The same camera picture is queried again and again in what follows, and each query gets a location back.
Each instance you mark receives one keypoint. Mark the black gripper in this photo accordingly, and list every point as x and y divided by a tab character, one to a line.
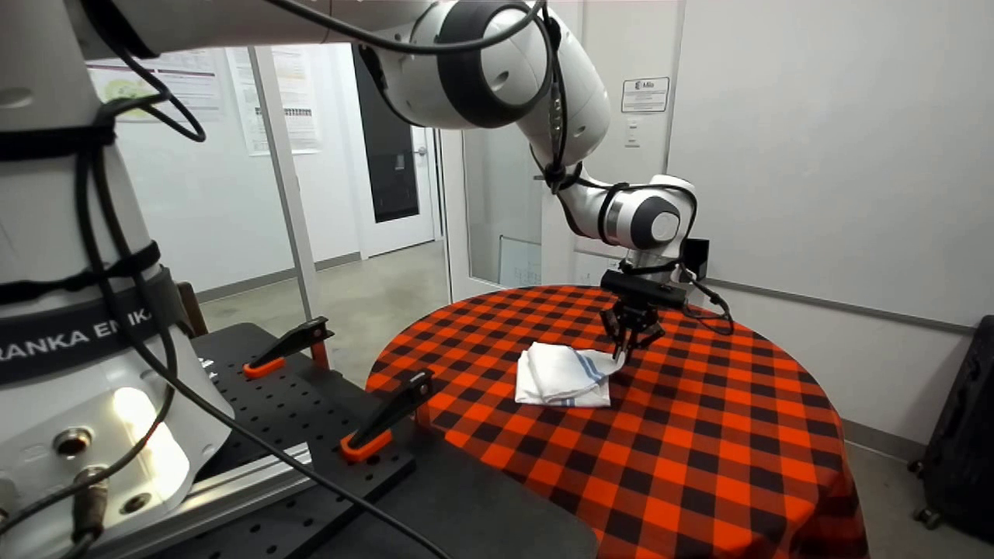
638	293

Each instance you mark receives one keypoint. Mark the white towel with blue stripes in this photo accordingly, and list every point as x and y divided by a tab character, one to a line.
563	376

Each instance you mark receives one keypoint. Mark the red black checkered tablecloth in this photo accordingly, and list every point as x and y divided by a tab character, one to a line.
714	442

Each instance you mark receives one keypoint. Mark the black orange clamp near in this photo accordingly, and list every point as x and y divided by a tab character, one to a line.
377	431

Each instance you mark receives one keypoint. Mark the black orange clamp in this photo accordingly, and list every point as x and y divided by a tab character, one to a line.
306	337
377	431

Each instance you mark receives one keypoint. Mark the dark window door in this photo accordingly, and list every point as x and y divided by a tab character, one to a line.
388	148

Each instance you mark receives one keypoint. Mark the black orange clamp far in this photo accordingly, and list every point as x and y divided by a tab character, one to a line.
306	337

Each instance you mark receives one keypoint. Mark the black perforated mounting board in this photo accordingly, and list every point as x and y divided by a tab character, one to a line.
328	470

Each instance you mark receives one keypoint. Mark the black suitcase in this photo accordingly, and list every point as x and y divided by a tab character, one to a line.
957	461

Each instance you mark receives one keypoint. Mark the black wall tray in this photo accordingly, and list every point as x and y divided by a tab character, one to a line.
698	257

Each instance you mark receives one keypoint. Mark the white wall sign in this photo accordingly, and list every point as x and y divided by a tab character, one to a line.
645	95

